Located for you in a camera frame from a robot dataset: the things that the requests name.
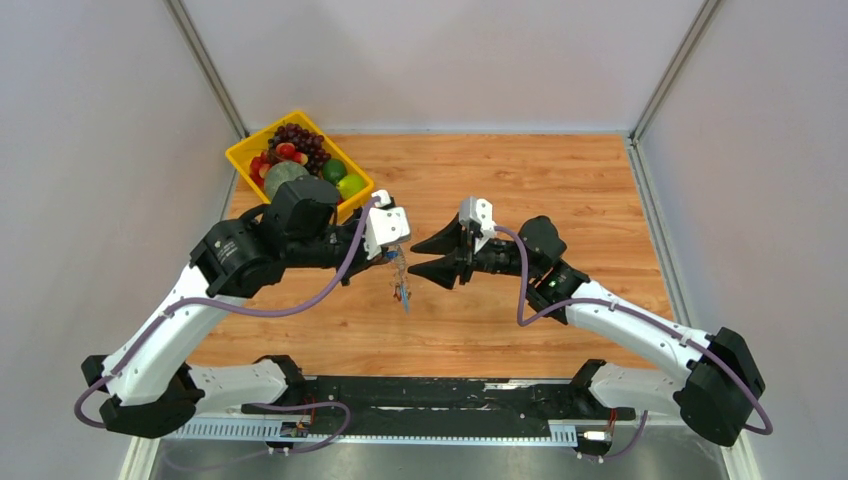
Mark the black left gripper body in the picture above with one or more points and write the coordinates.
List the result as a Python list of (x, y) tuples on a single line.
[(344, 238)]

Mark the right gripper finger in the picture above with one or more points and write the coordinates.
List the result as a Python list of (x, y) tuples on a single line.
[(446, 241), (444, 271)]

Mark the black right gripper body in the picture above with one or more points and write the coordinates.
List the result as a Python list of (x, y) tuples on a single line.
[(494, 257)]

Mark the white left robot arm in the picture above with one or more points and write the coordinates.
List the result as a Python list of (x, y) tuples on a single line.
[(150, 388)]

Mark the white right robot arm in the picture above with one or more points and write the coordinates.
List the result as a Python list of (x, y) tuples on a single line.
[(709, 380)]

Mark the dark green lime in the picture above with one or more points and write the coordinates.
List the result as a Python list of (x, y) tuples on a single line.
[(334, 170)]

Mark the green melon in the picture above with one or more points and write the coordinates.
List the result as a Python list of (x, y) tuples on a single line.
[(281, 173)]

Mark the purple grape bunch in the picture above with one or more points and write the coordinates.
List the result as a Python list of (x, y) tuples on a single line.
[(306, 141)]

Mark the yellow plastic fruit bin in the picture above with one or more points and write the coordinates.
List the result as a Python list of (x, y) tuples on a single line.
[(241, 154)]

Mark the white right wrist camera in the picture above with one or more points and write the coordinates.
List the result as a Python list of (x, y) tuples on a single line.
[(476, 216)]

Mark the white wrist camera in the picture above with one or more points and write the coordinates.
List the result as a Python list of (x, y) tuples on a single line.
[(476, 216), (386, 225)]

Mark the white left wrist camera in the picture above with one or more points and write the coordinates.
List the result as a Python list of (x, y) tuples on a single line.
[(386, 225)]

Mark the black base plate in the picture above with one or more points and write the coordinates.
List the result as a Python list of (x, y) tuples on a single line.
[(450, 407)]

